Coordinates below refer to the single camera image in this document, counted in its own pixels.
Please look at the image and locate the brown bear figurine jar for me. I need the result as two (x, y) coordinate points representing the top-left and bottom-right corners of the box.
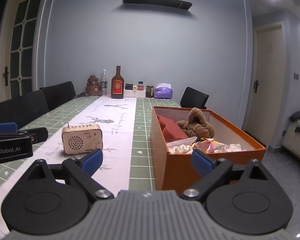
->
(85, 75), (103, 96)

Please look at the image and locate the black chair left near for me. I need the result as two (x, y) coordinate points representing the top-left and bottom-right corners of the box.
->
(0, 90), (49, 129)

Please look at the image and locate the black chair left far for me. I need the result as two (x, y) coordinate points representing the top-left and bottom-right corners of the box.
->
(40, 81), (76, 111)

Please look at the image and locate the white plastic bag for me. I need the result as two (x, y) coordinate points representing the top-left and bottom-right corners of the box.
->
(214, 144), (245, 153)

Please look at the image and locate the Deeyeo wet wipes pack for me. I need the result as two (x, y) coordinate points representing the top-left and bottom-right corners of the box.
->
(193, 138), (230, 153)

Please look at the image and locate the black wall shelf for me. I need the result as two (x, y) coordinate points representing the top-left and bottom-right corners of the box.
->
(122, 0), (192, 10)

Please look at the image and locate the black chair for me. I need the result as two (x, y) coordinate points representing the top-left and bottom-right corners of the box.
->
(40, 81), (76, 111)
(180, 87), (209, 109)
(0, 90), (49, 129)

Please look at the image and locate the dark red sponge block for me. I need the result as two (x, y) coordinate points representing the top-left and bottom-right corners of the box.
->
(157, 115), (188, 142)

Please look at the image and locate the white box stand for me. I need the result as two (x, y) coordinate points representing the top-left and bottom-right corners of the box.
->
(123, 89), (146, 98)

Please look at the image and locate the pink white crochet flower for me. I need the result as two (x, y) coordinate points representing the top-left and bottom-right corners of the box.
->
(169, 144), (193, 154)

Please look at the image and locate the small black jar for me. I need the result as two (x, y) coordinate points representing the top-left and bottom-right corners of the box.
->
(125, 83), (133, 90)

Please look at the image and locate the purple tissue pack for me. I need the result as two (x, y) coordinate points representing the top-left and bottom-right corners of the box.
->
(154, 83), (173, 99)

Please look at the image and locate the clear bubble wrap bag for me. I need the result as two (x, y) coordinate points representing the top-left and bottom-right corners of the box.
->
(166, 137), (197, 148)

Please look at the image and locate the glass paned door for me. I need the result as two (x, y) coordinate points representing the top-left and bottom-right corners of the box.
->
(0, 0), (41, 102)

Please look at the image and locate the small red label bottle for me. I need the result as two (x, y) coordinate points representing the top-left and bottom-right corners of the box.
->
(138, 81), (144, 91)

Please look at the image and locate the black chair far right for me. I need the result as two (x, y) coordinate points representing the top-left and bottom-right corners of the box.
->
(180, 87), (209, 109)

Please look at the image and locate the brown liquor bottle red label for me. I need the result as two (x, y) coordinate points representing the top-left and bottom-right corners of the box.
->
(111, 66), (124, 99)

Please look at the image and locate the dark glass jar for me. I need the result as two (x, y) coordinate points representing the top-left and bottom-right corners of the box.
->
(146, 86), (154, 98)

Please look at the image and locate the clear plastic water bottle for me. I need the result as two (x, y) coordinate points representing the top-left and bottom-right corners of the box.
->
(100, 69), (108, 95)

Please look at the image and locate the beige sofa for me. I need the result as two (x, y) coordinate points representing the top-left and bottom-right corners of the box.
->
(282, 120), (300, 159)

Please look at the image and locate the orange cardboard storage box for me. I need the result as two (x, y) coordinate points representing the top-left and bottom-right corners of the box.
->
(150, 106), (266, 195)

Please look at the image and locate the brown plush knot toy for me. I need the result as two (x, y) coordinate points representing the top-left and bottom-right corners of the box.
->
(176, 107), (215, 139)

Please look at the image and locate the wooden radio box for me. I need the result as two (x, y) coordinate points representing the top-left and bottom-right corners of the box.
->
(62, 124), (103, 155)

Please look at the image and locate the cream door right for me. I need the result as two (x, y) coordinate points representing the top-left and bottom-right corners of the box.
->
(243, 22), (286, 146)

